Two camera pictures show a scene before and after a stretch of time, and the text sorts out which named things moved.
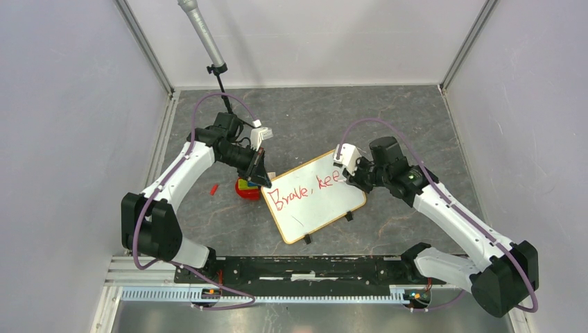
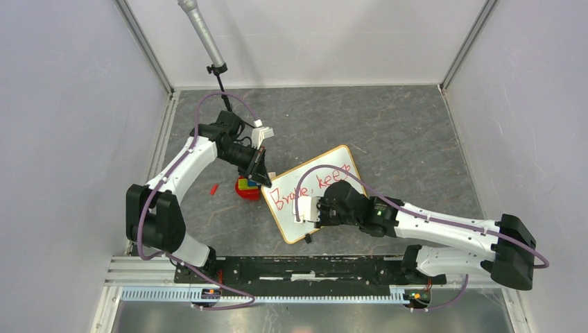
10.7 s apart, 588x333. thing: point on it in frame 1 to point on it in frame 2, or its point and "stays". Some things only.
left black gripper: x=255 y=170 stays
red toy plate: x=248 y=194 stays
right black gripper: x=356 y=179 to x=322 y=220
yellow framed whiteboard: x=306 y=199 stays
